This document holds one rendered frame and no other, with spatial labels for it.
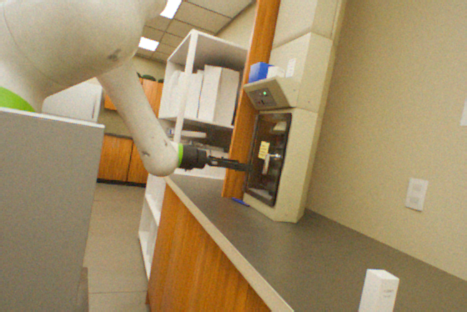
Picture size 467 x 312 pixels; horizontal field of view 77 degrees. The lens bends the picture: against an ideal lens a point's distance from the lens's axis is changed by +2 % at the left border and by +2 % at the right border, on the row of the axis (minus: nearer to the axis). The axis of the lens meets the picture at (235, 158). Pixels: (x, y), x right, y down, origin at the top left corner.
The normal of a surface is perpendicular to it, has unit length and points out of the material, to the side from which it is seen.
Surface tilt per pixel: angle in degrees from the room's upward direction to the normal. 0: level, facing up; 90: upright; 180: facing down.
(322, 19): 90
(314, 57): 90
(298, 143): 90
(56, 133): 90
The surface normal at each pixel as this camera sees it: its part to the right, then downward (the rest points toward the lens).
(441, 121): -0.91, -0.15
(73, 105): 0.38, 0.12
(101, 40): 0.43, 0.65
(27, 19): -0.09, 0.15
